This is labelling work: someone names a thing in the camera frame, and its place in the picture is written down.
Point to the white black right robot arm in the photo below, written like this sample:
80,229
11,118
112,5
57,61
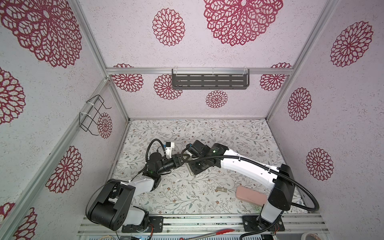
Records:
278,180

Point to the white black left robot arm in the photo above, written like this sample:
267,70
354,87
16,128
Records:
112,207

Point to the red handled tongs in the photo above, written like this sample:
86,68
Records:
221,232

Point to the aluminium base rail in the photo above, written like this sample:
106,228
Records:
174,227

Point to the grey slotted wall shelf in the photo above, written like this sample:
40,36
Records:
212,81

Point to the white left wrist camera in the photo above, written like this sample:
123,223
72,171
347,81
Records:
169,147

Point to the black wire wall rack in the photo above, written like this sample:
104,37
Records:
96,121

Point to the pink rounded case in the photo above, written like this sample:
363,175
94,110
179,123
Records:
251,196

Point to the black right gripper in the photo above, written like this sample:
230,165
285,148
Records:
194,169

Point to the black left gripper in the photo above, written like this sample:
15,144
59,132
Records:
176,159

